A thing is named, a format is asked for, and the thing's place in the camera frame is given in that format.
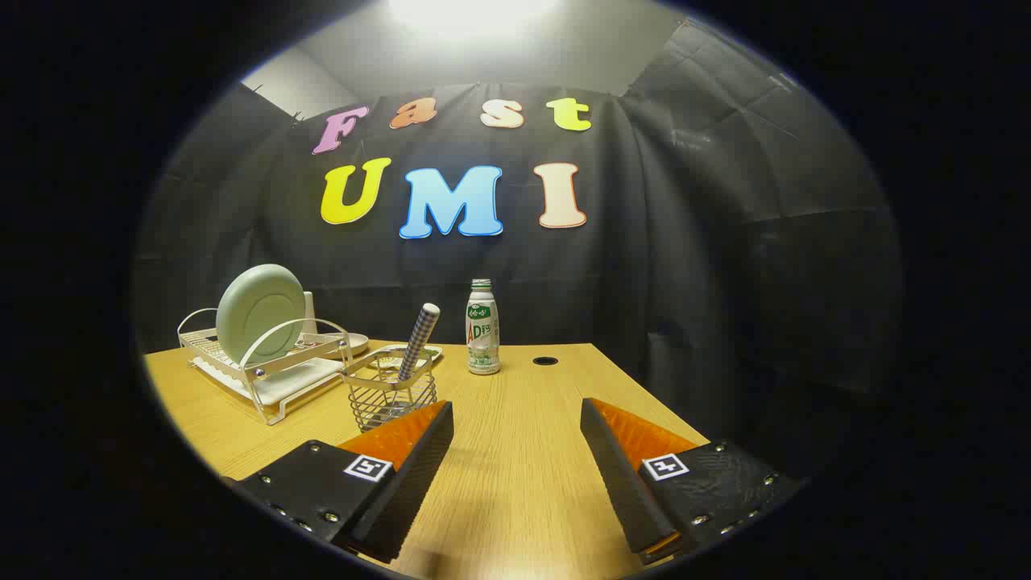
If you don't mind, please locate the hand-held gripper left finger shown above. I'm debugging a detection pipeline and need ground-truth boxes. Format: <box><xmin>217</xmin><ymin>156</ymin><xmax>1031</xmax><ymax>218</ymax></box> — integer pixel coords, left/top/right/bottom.
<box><xmin>232</xmin><ymin>400</ymin><xmax>454</xmax><ymax>564</ymax></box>

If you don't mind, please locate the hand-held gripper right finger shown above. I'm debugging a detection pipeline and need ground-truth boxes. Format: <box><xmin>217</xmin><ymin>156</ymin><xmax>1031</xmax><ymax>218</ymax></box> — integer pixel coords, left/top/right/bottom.
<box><xmin>581</xmin><ymin>397</ymin><xmax>807</xmax><ymax>566</ymax></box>

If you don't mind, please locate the metal wire basket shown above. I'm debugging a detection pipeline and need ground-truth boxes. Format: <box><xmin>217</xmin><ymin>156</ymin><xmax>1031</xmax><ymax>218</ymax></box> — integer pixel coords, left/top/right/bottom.
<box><xmin>340</xmin><ymin>348</ymin><xmax>440</xmax><ymax>433</ymax></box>

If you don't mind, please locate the checked handle spoon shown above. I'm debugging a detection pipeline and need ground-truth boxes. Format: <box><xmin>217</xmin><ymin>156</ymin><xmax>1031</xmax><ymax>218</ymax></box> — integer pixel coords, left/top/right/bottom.
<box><xmin>396</xmin><ymin>303</ymin><xmax>441</xmax><ymax>383</ymax></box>

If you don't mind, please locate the white wire dish rack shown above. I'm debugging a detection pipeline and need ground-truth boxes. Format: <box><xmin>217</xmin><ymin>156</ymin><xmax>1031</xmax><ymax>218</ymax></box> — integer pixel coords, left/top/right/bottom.
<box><xmin>177</xmin><ymin>309</ymin><xmax>353</xmax><ymax>425</ymax></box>

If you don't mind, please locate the pale green plate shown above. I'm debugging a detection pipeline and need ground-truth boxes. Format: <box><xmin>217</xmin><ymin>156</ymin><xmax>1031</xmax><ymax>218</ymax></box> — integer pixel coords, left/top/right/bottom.
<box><xmin>216</xmin><ymin>264</ymin><xmax>308</xmax><ymax>365</ymax></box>

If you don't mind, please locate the white plate with meat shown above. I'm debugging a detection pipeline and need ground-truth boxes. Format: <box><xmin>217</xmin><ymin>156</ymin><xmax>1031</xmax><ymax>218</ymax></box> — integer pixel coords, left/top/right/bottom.
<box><xmin>322</xmin><ymin>332</ymin><xmax>370</xmax><ymax>359</ymax></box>

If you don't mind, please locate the white divided snack tray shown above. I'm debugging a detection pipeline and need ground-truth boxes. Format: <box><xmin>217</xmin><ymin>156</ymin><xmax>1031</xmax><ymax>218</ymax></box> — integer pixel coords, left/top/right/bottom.
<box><xmin>366</xmin><ymin>344</ymin><xmax>444</xmax><ymax>371</ymax></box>

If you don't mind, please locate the white drip tray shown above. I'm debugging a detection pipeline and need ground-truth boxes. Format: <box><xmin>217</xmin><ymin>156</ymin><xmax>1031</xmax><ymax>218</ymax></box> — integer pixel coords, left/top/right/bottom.
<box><xmin>191</xmin><ymin>357</ymin><xmax>346</xmax><ymax>406</ymax></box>

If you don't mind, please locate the white green drink bottle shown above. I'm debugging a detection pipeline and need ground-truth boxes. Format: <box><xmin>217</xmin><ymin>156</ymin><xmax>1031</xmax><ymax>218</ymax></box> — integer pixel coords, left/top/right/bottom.
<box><xmin>465</xmin><ymin>279</ymin><xmax>502</xmax><ymax>376</ymax></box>

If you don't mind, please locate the black backdrop cloth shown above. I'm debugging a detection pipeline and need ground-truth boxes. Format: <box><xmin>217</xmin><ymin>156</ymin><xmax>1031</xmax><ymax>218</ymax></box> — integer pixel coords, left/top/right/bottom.
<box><xmin>133</xmin><ymin>16</ymin><xmax>903</xmax><ymax>476</ymax></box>

